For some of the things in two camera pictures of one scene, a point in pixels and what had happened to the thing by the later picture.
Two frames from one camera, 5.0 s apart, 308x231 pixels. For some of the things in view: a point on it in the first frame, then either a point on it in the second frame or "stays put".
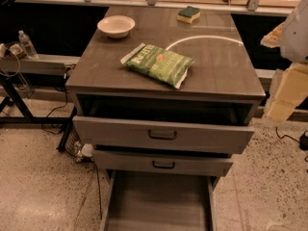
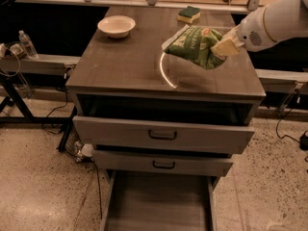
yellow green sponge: [189, 14] stays put
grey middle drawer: [163, 163] stays put
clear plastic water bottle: [28, 45] stays put
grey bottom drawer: [139, 200] stays put
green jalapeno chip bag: [163, 65] -> [194, 43]
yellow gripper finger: [292, 90] -> [252, 34]
